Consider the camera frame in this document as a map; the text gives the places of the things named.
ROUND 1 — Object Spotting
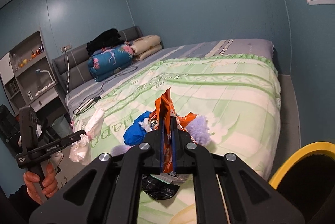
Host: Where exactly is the orange snack wrapper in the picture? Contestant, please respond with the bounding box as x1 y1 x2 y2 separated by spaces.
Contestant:
149 89 196 174

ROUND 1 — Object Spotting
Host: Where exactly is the purple knitted cloth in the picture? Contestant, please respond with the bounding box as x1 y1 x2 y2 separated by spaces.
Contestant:
186 115 211 146

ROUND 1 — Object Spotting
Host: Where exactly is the white tissue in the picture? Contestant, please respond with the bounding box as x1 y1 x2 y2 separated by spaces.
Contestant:
69 108 104 166

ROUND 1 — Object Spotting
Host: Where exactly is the yellow rimmed trash bin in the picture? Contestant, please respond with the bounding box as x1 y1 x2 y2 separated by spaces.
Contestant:
269 142 335 223

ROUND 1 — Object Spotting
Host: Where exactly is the person's left hand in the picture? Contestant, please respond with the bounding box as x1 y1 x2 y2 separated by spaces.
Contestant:
23 162 59 205

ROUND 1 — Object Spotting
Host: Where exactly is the blue plastic bag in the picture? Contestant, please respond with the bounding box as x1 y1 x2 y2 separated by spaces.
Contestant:
123 111 152 146

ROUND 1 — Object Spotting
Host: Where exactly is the grey small waste basket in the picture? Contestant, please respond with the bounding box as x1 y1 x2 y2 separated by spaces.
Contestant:
51 116 71 138

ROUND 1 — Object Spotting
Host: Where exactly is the black crumpled plastic bag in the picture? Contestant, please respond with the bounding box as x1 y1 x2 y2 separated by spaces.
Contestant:
141 176 179 200

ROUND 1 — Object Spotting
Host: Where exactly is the green white quilt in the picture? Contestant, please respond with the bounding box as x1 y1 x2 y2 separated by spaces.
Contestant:
71 53 282 224

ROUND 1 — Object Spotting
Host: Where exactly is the white shelf desk unit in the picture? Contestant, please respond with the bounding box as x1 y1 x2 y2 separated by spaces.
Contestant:
1 30 66 119

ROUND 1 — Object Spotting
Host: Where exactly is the white desk lamp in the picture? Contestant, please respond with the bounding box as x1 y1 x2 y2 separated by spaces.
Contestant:
35 69 55 88

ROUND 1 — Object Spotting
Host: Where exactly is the blue floral folded blanket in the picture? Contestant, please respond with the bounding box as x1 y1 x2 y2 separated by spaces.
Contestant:
88 44 134 82

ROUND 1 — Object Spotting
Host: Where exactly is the grey padded headboard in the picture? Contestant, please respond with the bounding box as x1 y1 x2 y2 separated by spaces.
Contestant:
51 26 144 95

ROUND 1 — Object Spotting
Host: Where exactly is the black clothing pile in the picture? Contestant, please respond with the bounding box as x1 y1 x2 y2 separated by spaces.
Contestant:
86 28 124 57

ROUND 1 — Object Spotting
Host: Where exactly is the black charger cable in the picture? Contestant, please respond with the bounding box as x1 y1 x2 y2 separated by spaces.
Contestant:
72 64 139 117

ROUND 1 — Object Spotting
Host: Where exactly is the wall power outlet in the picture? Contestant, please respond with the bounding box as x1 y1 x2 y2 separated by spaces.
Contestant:
61 44 72 53

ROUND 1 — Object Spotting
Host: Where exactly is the white cable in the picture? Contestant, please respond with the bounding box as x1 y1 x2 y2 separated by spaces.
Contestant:
65 49 72 95

